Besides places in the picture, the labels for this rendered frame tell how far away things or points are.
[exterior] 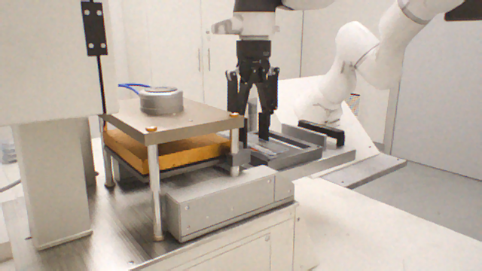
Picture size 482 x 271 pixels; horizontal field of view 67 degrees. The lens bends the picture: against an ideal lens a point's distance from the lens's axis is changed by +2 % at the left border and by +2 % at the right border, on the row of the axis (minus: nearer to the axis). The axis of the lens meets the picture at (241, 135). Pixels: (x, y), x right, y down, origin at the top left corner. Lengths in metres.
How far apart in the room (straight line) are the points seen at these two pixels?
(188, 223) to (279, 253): 0.23
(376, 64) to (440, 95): 2.50
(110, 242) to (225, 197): 0.19
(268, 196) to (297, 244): 0.15
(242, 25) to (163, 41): 2.25
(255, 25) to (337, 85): 0.61
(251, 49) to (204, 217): 0.35
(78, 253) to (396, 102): 3.51
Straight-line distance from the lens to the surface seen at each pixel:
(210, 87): 3.22
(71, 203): 0.63
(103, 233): 0.65
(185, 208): 0.57
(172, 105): 0.65
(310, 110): 1.37
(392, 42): 1.18
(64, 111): 0.47
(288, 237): 0.74
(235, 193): 0.61
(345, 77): 1.29
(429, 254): 0.99
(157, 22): 2.95
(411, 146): 3.88
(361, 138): 1.57
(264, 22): 0.75
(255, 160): 0.76
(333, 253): 0.91
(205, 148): 0.63
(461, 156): 3.72
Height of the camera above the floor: 1.25
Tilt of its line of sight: 17 degrees down
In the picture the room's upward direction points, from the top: straight up
